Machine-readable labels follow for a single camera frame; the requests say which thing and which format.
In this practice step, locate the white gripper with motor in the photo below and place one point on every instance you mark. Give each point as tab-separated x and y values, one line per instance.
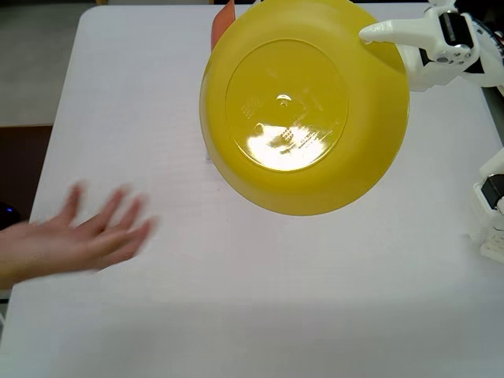
424	24

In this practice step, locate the yellow plastic plate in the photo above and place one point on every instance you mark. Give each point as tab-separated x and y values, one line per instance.
275	59

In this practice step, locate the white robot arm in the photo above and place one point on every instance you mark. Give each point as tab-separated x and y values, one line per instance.
494	55

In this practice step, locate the person's bare forearm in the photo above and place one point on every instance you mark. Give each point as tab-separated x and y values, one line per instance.
12	256

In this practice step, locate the person's bare hand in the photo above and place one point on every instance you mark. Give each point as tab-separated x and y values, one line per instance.
90	240

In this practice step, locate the orange plastic plate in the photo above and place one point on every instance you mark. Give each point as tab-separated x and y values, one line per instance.
222	23

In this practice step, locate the dark brown wooden furniture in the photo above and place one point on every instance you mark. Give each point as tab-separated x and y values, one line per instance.
23	165

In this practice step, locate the black device with blue light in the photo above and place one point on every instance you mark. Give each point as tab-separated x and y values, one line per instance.
7	214

